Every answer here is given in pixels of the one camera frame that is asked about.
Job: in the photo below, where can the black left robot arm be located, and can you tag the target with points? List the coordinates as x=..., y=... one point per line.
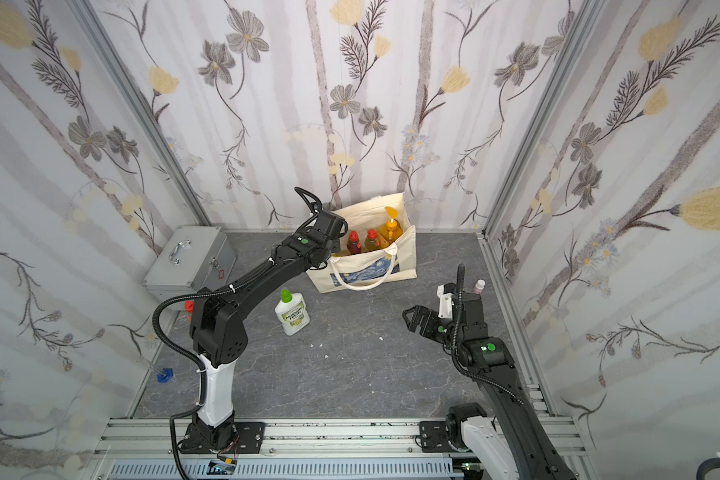
x=219, y=337

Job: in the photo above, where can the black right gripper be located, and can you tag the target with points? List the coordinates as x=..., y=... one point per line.
x=426, y=321

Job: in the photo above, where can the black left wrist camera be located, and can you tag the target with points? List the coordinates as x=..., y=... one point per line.
x=327, y=230

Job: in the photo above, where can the cream starry night tote bag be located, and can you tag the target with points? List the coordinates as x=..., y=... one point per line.
x=368, y=270

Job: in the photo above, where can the orange pump soap bottle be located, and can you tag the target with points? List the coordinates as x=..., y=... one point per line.
x=391, y=230

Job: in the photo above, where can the red dish soap bottle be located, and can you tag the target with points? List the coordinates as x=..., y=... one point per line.
x=353, y=245

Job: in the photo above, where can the white bottle green cap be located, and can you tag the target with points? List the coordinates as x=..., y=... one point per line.
x=292, y=312

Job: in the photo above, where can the silver metal case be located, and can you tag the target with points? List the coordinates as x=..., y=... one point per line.
x=194, y=258

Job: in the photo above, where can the small pink white-capped jar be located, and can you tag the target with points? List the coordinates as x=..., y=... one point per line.
x=479, y=286

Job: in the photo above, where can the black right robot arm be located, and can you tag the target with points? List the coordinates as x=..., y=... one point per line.
x=514, y=444

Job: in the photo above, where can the small blue object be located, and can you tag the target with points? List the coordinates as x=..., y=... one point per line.
x=164, y=375

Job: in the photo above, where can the yellow-green dish soap red cap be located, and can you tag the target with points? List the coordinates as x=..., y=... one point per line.
x=372, y=242

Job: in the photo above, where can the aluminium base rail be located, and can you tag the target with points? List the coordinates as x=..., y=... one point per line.
x=309, y=449

